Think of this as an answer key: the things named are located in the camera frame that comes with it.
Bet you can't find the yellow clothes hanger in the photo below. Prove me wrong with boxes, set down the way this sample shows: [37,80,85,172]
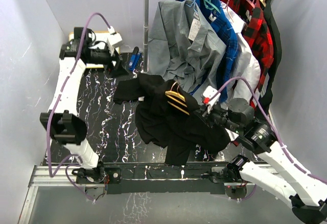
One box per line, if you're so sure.
[165,81,190,115]

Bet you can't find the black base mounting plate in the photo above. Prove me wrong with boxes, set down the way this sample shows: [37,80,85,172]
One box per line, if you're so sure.
[76,161,259,196]

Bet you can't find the blue stapler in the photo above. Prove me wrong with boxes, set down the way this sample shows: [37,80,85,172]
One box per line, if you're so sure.
[128,46,141,71]

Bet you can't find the aluminium frame rail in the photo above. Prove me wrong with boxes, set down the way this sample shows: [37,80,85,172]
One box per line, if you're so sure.
[18,162,283,223]

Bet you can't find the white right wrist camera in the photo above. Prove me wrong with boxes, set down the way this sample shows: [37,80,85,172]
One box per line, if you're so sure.
[202,86,220,114]

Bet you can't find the red black plaid shirt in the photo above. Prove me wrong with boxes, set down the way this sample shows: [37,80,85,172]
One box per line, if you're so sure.
[220,0,275,147]

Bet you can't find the white shirt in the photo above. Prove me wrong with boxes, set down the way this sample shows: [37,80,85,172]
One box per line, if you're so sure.
[220,2,261,102]

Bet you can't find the pink hanger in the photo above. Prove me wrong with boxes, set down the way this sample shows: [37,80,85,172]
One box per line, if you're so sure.
[221,0,242,24]

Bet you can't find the blue plaid shirt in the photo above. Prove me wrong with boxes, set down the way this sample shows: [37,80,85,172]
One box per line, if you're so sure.
[177,0,238,88]

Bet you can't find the teal hanger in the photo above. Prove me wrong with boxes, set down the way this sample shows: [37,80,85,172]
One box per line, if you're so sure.
[203,0,221,14]

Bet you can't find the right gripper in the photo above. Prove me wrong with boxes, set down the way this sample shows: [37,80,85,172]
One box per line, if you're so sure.
[193,101,242,135]

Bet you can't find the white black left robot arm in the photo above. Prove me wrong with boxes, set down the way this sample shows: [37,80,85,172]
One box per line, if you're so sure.
[39,27,123,183]

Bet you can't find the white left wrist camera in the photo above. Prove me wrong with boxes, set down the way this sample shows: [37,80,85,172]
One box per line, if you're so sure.
[107,28,123,56]

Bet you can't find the grey shirt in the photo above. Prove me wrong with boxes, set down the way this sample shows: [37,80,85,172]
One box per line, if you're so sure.
[148,0,226,99]

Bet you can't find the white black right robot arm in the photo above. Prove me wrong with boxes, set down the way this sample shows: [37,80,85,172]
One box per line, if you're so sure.
[201,93,326,223]

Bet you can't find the whiteboard with yellow frame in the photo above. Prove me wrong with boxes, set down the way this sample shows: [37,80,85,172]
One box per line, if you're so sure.
[68,31,108,69]

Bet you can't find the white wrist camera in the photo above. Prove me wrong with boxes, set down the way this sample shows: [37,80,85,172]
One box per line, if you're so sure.
[202,86,220,114]
[107,28,123,56]

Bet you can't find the black hanging jacket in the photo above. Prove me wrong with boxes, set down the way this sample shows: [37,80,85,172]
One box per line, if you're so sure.
[235,0,283,115]

